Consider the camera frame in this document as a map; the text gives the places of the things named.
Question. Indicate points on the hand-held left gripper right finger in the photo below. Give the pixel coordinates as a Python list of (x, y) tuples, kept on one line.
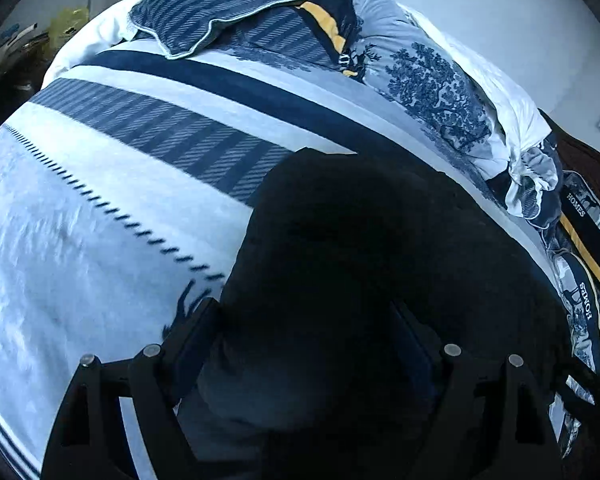
[(416, 345)]

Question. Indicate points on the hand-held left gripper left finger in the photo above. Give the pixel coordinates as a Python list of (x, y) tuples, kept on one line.
[(192, 342)]

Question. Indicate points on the black garment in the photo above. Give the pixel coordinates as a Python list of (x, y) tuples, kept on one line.
[(380, 310)]

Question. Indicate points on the blue striped bed sheet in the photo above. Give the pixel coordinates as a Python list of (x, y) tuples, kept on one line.
[(130, 170)]

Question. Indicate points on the dark wooden headboard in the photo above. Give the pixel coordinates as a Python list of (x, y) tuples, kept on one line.
[(587, 155)]

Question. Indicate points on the blue tree print duvet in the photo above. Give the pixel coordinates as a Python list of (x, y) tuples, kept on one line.
[(430, 85)]

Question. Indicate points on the blue striped pillow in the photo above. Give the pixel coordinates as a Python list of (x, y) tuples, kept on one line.
[(230, 10)]

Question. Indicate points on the yellow plastic bag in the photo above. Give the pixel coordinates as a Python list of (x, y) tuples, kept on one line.
[(66, 26)]

